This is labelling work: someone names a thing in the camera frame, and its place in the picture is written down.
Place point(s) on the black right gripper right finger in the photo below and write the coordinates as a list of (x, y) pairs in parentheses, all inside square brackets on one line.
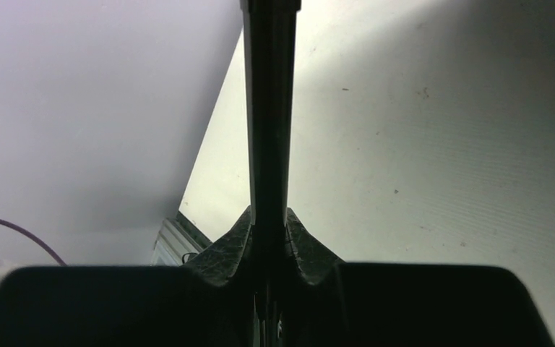
[(334, 303)]

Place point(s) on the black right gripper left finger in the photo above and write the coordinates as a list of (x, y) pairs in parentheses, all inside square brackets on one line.
[(206, 302)]

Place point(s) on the pink folding umbrella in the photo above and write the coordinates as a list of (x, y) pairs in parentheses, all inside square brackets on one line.
[(269, 47)]

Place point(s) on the aluminium table frame rail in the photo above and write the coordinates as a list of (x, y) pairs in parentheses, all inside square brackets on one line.
[(178, 241)]

